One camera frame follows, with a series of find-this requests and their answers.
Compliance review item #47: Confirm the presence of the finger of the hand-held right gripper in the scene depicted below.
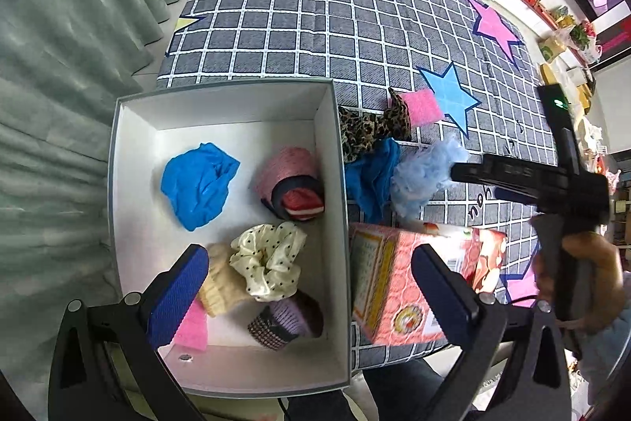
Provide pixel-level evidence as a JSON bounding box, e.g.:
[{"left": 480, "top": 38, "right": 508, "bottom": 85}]
[
  {"left": 451, "top": 155, "right": 558, "bottom": 187},
  {"left": 494, "top": 187, "right": 543, "bottom": 208}
]

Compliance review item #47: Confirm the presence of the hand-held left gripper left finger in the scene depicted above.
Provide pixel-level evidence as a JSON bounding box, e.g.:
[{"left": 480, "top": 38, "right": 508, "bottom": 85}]
[{"left": 48, "top": 243, "right": 210, "bottom": 421}]

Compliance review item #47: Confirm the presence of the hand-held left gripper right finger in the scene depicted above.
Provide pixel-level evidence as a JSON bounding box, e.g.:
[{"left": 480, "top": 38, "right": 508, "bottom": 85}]
[{"left": 411, "top": 245, "right": 580, "bottom": 421}]

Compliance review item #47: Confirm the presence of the pink sponge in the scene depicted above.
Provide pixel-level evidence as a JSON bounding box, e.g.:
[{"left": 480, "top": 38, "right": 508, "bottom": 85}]
[
  {"left": 170, "top": 300, "right": 209, "bottom": 351},
  {"left": 398, "top": 88, "right": 444, "bottom": 127}
]

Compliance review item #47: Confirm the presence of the yellow knitted sock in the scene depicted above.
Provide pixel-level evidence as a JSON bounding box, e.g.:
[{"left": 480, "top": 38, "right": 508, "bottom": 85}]
[{"left": 197, "top": 242, "right": 254, "bottom": 318}]

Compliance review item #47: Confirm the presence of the cream polka dot scrunchie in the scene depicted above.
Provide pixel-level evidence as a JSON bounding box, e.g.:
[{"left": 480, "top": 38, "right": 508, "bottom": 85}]
[{"left": 229, "top": 221, "right": 307, "bottom": 302}]

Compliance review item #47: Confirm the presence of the bright blue cloth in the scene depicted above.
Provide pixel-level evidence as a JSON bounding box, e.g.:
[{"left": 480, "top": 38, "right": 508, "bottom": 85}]
[{"left": 160, "top": 142, "right": 241, "bottom": 232}]

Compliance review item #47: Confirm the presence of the purple knitted sock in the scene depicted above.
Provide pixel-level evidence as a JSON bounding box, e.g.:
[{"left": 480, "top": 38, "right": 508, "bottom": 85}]
[{"left": 247, "top": 290, "right": 325, "bottom": 352}]

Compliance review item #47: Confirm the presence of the pink knitted sock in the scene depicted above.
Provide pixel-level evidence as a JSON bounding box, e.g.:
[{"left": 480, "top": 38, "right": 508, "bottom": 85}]
[{"left": 254, "top": 146, "right": 325, "bottom": 222}]

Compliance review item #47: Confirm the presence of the white cardboard box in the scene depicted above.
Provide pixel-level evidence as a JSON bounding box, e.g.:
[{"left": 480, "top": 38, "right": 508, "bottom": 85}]
[{"left": 107, "top": 77, "right": 353, "bottom": 399}]

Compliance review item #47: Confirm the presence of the person's right hand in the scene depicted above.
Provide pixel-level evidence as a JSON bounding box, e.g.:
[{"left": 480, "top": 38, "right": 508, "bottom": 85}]
[{"left": 559, "top": 232, "right": 628, "bottom": 334}]

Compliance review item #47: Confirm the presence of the red patterned tissue pack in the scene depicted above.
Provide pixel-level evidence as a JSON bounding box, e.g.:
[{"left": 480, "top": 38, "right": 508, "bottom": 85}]
[{"left": 349, "top": 223, "right": 486, "bottom": 345}]

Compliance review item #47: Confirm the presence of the floral tissue pack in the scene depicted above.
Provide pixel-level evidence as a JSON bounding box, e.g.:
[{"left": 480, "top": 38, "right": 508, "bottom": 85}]
[{"left": 424, "top": 223, "right": 508, "bottom": 294}]

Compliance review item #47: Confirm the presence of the pile of packaged goods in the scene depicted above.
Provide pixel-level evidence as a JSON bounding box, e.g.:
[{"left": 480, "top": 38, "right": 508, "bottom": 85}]
[{"left": 537, "top": 7, "right": 631, "bottom": 244}]

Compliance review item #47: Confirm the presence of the person's dark clothed leg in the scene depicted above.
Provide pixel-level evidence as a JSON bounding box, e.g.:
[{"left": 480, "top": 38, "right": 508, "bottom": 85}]
[{"left": 276, "top": 359, "right": 444, "bottom": 421}]

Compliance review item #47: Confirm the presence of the dark blue cloth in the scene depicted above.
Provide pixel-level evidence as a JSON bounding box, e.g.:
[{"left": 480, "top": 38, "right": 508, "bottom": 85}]
[{"left": 344, "top": 137, "right": 402, "bottom": 223}]

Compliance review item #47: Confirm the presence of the leopard print scrunchie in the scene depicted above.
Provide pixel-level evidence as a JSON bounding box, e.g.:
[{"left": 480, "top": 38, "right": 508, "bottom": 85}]
[{"left": 338, "top": 88, "right": 414, "bottom": 163}]

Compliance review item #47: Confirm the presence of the pale green curtain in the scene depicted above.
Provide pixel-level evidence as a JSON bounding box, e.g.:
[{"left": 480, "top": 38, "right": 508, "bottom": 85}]
[{"left": 0, "top": 0, "right": 213, "bottom": 353}]

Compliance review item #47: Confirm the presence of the grey checked star blanket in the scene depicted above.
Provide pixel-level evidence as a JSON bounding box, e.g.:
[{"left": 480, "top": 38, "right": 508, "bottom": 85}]
[{"left": 157, "top": 0, "right": 558, "bottom": 372}]

